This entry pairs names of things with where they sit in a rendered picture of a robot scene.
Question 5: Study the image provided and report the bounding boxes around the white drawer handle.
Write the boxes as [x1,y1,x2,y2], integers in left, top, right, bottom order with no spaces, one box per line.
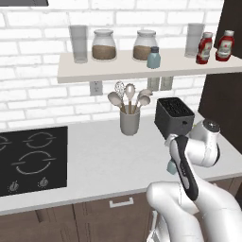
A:
[109,197,135,209]

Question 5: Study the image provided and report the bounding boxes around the beige slotted spoon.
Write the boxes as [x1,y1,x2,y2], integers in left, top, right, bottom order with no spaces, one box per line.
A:
[124,82,137,115]

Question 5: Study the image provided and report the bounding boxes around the grey utensil pot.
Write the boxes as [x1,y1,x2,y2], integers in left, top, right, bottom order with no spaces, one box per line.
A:
[119,105,142,137]

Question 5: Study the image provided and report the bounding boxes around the black toaster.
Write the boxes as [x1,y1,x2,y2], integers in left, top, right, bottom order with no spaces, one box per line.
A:
[153,96,196,140]

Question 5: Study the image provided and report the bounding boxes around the white wall outlet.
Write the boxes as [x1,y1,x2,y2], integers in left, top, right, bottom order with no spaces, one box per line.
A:
[147,77,161,93]
[89,80,104,97]
[160,76,175,92]

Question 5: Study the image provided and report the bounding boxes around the beige wooden spoon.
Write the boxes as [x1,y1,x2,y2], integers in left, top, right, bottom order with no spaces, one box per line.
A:
[134,88,154,110]
[131,95,152,115]
[107,91,128,115]

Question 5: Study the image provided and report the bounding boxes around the brown cupboard door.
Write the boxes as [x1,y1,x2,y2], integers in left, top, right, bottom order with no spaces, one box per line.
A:
[0,203,76,242]
[213,176,242,199]

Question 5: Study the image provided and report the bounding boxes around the white wall shelf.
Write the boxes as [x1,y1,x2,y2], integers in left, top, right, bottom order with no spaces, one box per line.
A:
[56,46,242,85]

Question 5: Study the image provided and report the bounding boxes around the dark range hood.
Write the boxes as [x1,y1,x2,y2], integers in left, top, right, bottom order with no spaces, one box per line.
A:
[0,0,50,8]

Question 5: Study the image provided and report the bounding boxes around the brown drawer front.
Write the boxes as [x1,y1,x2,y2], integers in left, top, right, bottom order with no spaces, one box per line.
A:
[73,192,153,242]

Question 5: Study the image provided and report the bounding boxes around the red condiment bottle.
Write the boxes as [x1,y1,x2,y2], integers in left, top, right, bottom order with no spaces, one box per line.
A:
[195,31,215,66]
[215,29,236,62]

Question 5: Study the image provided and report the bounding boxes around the grey hob knob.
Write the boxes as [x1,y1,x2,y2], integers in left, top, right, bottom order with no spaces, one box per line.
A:
[8,181,20,193]
[37,176,49,189]

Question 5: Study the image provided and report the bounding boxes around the beige perforated skimmer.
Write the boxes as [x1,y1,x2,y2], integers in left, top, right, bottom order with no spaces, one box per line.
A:
[113,80,127,102]

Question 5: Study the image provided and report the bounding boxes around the tall clear glass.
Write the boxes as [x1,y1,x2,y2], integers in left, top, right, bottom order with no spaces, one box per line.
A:
[68,25,90,64]
[184,22,206,59]

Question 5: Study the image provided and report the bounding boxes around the white cupboard handle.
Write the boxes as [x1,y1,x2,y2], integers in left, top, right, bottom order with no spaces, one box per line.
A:
[150,210,159,236]

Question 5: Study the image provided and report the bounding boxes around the glass jar with brown contents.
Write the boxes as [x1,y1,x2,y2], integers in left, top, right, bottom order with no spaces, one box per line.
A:
[132,29,159,62]
[91,28,118,62]

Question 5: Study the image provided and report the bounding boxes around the dark brown tall cabinet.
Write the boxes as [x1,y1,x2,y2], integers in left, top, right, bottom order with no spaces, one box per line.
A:
[197,0,242,156]

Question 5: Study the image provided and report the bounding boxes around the pale teal shaker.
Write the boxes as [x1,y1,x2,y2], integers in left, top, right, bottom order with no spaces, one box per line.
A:
[146,45,162,70]
[165,159,178,176]

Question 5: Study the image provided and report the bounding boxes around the black hob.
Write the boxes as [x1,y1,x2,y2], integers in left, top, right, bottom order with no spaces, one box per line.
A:
[0,126,69,199]

